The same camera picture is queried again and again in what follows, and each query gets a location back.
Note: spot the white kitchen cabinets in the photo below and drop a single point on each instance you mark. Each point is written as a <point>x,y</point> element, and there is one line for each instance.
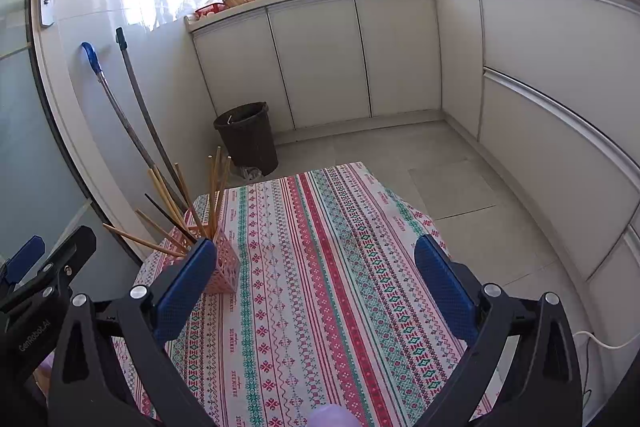
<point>320,57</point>

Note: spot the black chopstick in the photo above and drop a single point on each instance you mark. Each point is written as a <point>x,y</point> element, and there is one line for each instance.
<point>170,217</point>

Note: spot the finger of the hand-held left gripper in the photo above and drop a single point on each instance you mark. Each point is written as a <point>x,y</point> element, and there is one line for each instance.
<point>25,257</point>
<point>75,247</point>

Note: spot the dark brown trash bin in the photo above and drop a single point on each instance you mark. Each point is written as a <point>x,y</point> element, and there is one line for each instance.
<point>247,137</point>

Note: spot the pink plastic utensil basket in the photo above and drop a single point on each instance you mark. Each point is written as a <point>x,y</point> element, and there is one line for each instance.
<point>225,267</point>

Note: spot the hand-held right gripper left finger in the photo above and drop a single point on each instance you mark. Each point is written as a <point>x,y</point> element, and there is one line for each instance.
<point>182,289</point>

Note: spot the red plastic basket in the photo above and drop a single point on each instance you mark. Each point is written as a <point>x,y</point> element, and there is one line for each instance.
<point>210,11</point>

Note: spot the bunch of wooden chopsticks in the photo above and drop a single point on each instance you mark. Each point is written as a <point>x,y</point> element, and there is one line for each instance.
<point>215,202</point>

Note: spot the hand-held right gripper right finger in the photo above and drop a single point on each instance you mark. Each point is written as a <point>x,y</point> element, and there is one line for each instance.
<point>445,287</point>

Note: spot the purple clothing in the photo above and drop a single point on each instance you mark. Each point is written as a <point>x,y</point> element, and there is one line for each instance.
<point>47,372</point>

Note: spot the frosted glass door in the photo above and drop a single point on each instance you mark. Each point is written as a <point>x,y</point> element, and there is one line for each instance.
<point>20,132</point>

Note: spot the purple blurred object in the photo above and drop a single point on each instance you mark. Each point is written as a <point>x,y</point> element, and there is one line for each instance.
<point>332,418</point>

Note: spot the blue grip mop pole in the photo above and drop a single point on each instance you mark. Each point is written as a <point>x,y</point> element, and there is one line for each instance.
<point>92,57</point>

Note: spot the patterned striped tablecloth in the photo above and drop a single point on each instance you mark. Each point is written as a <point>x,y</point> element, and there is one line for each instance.
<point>325,307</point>

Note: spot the crumpled plastic bag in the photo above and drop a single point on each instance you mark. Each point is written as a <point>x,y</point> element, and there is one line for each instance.
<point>250,173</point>

